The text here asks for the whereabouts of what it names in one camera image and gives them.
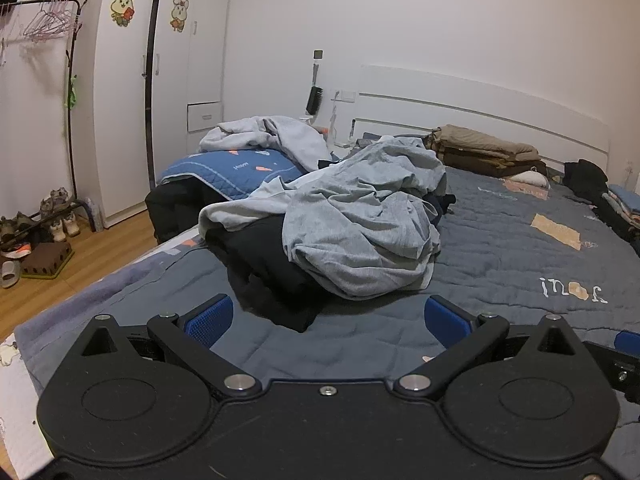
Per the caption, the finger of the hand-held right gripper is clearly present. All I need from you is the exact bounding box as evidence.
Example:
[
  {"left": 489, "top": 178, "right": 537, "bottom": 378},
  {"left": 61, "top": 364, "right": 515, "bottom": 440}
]
[{"left": 584, "top": 330, "right": 640, "bottom": 397}]

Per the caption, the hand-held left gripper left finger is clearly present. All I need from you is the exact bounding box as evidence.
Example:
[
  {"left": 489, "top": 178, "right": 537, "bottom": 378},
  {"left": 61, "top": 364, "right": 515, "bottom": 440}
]
[{"left": 79, "top": 294, "right": 263, "bottom": 402}]

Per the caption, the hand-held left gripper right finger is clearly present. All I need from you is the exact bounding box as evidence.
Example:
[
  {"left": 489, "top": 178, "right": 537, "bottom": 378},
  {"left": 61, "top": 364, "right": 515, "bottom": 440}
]
[{"left": 394, "top": 294, "right": 589, "bottom": 402}]

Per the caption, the grey t-shirt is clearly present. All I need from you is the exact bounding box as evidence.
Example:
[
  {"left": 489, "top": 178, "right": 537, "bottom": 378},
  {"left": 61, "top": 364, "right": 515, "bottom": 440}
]
[{"left": 281, "top": 136, "right": 448, "bottom": 302}]

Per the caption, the row of mixed folded clothes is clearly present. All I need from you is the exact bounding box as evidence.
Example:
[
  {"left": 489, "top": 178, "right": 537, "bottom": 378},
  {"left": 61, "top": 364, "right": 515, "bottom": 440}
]
[{"left": 594, "top": 184, "right": 640, "bottom": 257}]

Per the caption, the stack of brown folded clothes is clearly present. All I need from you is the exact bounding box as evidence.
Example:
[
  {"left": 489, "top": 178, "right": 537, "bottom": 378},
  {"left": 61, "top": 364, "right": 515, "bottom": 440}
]
[{"left": 429, "top": 123, "right": 549, "bottom": 177}]

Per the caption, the black clothes rack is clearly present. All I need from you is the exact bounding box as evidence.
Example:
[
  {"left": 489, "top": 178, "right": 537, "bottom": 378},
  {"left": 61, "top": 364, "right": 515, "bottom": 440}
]
[{"left": 0, "top": 0, "right": 97, "bottom": 235}]

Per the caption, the black garment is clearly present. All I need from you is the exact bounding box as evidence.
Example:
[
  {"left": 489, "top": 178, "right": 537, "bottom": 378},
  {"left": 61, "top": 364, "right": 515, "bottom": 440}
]
[{"left": 206, "top": 214, "right": 328, "bottom": 334}]

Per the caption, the grey quilted bedspread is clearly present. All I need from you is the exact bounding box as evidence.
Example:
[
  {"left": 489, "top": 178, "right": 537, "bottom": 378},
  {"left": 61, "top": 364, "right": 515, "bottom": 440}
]
[{"left": 14, "top": 157, "right": 640, "bottom": 466}]

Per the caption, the blue quilted blanket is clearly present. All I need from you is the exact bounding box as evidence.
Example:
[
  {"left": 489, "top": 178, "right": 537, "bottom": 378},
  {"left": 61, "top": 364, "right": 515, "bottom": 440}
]
[{"left": 157, "top": 148, "right": 307, "bottom": 202}]

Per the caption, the white pillow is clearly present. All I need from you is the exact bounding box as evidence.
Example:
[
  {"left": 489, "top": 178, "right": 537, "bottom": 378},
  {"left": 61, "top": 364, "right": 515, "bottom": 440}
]
[{"left": 504, "top": 170, "right": 552, "bottom": 191}]

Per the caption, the white shoes pair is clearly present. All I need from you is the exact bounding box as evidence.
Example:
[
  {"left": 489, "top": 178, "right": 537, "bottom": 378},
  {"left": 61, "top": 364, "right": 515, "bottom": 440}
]
[{"left": 49, "top": 211, "right": 82, "bottom": 242}]

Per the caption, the camouflage boots pair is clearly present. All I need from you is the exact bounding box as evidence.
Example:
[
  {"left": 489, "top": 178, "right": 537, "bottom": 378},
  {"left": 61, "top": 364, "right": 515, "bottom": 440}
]
[{"left": 39, "top": 187, "right": 72, "bottom": 219}]

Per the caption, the light grey hoodie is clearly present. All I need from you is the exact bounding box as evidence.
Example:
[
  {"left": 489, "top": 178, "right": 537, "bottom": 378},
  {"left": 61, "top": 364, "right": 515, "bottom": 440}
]
[{"left": 198, "top": 115, "right": 335, "bottom": 237}]

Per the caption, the orange sole sneaker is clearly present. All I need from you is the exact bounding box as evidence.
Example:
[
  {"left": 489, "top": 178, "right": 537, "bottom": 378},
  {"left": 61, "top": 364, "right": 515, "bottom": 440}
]
[{"left": 0, "top": 241, "right": 37, "bottom": 262}]

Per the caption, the grey slipper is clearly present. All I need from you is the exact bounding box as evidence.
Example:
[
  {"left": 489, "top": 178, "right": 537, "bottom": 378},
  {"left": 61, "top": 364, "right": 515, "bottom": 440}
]
[{"left": 0, "top": 259, "right": 22, "bottom": 289}]

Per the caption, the white printed bed sheet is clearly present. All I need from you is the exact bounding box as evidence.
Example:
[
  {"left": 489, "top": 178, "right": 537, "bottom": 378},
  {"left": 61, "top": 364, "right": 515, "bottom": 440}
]
[{"left": 0, "top": 337, "right": 57, "bottom": 480}]

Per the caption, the white headboard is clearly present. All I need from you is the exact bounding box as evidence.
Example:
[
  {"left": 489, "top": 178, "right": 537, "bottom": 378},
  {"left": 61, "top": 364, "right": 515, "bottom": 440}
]
[{"left": 352, "top": 64, "right": 612, "bottom": 172}]

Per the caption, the white wardrobe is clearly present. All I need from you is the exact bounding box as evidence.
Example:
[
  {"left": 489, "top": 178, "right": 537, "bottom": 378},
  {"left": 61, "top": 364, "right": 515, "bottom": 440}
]
[{"left": 74, "top": 0, "right": 234, "bottom": 227}]

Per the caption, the bunch of pink hangers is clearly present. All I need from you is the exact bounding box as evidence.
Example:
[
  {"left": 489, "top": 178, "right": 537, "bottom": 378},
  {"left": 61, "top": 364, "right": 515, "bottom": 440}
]
[{"left": 22, "top": 0, "right": 77, "bottom": 44}]

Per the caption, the mouse wall sticker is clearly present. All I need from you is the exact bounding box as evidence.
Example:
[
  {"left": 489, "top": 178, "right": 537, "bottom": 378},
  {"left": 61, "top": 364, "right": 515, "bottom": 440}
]
[
  {"left": 110, "top": 0, "right": 137, "bottom": 27},
  {"left": 169, "top": 0, "right": 191, "bottom": 33}
]

